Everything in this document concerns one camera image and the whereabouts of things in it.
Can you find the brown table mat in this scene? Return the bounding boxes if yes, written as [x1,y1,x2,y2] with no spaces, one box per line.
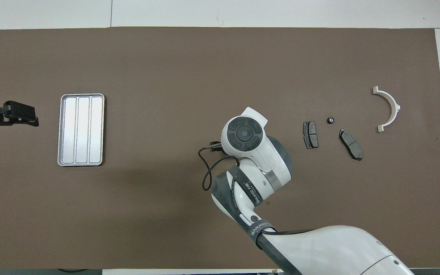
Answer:
[0,27,440,270]

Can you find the dark grey brake pad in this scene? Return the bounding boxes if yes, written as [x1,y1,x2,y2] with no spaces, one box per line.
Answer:
[302,121,319,149]
[338,128,363,161]

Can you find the white semicircular bracket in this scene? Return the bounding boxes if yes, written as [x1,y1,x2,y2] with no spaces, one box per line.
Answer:
[372,86,401,134]

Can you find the silver metal tray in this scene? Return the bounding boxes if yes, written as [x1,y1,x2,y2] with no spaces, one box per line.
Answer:
[57,93,105,167]

